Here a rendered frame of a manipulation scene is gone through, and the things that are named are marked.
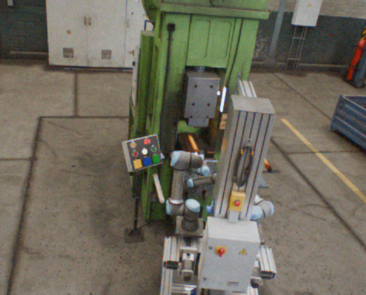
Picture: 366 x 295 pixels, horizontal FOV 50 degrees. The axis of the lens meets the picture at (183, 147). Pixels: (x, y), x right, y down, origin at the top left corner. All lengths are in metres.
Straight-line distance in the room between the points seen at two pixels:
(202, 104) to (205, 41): 0.57
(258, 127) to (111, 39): 6.77
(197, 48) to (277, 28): 7.01
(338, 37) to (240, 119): 9.33
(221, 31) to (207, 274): 2.11
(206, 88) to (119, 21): 5.37
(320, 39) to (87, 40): 6.01
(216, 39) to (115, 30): 5.33
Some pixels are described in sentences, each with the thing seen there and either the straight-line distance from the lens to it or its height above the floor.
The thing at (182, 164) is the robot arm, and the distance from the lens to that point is 2.92.
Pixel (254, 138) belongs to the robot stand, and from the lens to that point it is 2.41.
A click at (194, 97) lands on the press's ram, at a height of 1.57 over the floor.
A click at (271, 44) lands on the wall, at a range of 10.63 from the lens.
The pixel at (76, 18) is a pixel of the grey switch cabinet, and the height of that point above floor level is 1.11.
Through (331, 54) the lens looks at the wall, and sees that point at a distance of 11.61.
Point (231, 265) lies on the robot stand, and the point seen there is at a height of 1.00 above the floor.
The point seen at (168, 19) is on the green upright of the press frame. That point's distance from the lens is 3.55.
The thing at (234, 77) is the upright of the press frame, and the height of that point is 1.74.
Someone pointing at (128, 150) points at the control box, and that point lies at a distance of 3.57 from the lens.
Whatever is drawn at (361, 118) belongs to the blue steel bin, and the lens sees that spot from 7.20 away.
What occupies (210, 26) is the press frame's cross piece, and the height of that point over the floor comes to 2.20.
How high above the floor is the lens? 2.90
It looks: 29 degrees down
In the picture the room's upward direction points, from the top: 7 degrees clockwise
